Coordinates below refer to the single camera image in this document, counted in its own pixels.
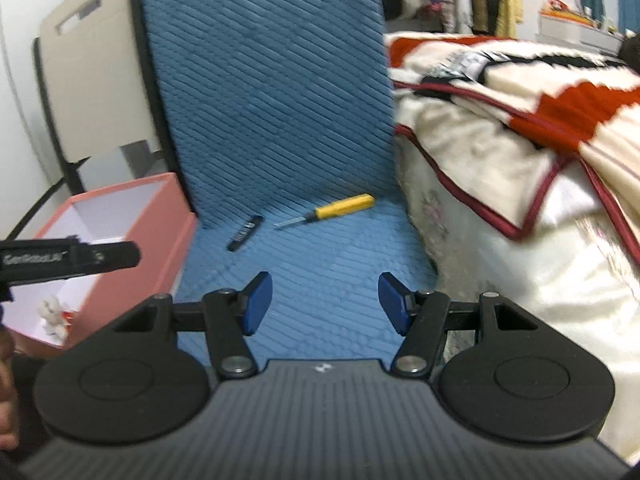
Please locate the black garment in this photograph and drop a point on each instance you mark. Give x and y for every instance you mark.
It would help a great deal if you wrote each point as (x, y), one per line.
(630, 52)

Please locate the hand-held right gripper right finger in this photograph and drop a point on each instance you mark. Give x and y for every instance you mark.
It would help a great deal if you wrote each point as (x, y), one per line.
(394, 302)

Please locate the striped red white blanket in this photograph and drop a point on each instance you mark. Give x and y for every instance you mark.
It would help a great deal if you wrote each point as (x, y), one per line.
(500, 270)

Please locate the white dresser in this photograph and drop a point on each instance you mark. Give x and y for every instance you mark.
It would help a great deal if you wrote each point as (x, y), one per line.
(575, 30)

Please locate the blue cushioned chair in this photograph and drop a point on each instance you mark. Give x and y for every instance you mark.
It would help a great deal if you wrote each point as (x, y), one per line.
(270, 110)

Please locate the white plush toy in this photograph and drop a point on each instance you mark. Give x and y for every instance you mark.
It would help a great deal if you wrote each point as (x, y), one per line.
(53, 317)

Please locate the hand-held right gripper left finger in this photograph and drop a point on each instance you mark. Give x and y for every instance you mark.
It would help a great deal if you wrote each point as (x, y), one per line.
(257, 302)

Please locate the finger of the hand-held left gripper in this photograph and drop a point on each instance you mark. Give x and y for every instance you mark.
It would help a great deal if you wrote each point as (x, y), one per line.
(112, 256)

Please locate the black stick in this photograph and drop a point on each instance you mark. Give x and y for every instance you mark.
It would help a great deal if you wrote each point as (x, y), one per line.
(245, 233)

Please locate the person's left hand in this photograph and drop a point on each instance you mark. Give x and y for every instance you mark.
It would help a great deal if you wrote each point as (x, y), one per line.
(6, 425)

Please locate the yellow screwdriver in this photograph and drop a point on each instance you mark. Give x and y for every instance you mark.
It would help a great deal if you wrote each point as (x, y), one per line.
(335, 207)

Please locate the red figurine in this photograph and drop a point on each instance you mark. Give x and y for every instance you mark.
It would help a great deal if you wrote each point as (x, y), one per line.
(68, 316)

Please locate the red white toy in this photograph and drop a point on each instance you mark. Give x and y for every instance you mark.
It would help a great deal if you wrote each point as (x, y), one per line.
(557, 6)

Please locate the pink cardboard box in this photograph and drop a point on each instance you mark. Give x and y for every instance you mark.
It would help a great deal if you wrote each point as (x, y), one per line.
(160, 230)

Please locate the beige folding chair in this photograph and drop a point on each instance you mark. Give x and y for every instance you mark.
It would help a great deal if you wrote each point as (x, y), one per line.
(95, 70)

